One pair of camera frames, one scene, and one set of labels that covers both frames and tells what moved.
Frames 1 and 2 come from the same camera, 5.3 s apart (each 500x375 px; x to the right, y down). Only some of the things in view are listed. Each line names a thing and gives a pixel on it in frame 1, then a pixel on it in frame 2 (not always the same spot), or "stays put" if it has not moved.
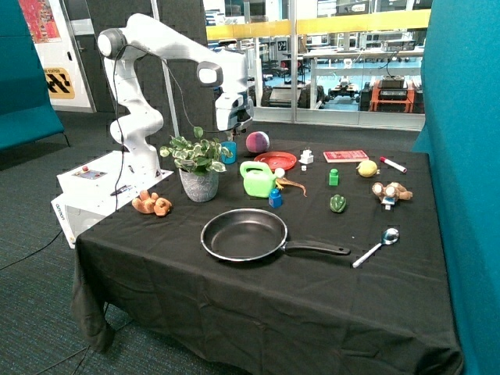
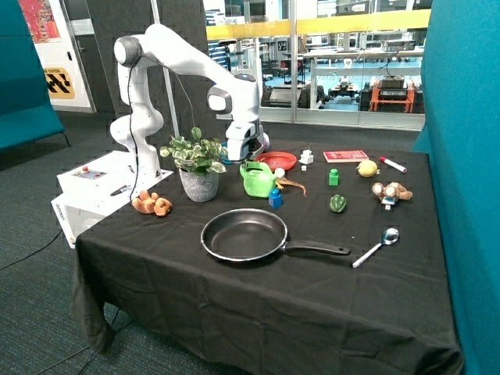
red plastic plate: [277, 159] stays put
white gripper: [234, 110] → [244, 140]
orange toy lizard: [280, 181] stays put
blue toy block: [275, 199] stays put
